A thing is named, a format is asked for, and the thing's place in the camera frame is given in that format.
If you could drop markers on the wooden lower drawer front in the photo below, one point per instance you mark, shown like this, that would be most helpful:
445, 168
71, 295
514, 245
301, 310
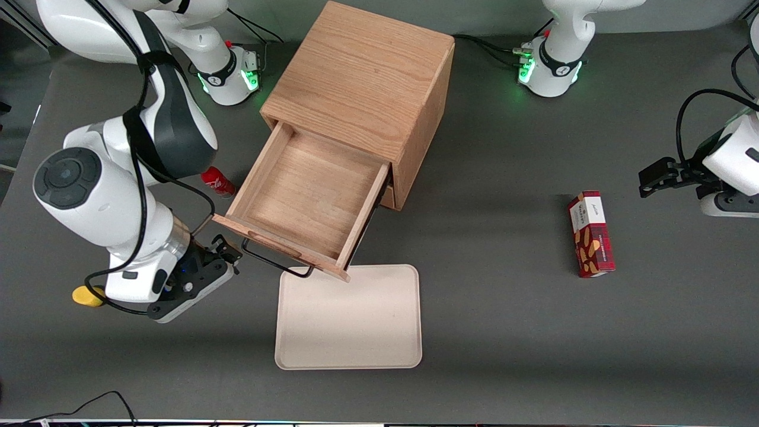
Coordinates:
388, 198

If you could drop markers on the wooden drawer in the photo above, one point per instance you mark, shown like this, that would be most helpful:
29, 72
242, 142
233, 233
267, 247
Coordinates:
308, 190
388, 198

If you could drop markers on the light wooden drawer cabinet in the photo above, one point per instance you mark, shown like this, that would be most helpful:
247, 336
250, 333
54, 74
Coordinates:
356, 77

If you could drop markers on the beige rectangular tray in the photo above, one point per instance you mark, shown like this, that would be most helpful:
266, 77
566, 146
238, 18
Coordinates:
350, 323

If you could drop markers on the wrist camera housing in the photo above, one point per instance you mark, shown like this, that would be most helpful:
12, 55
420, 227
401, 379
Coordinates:
190, 295
729, 207

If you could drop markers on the red cola bottle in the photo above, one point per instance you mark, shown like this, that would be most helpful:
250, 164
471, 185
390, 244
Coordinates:
220, 185

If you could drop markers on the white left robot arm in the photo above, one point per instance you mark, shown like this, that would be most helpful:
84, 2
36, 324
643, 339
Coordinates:
557, 59

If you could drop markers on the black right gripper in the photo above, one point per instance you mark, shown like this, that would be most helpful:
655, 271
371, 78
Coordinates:
198, 259

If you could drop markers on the left wrist camera housing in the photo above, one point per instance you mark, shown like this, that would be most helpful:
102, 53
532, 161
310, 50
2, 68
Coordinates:
729, 207

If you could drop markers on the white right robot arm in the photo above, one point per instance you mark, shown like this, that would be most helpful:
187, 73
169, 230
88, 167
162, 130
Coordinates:
89, 201

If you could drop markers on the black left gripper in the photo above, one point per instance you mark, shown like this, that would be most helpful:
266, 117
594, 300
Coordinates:
692, 174

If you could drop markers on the small yellow rounded object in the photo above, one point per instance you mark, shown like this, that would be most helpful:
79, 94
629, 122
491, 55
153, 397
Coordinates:
83, 296

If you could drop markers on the right wrist camera housing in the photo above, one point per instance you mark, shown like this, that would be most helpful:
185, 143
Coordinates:
190, 295

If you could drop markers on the red plaid cookie box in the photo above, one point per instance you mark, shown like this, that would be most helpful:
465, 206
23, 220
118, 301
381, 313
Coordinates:
593, 237

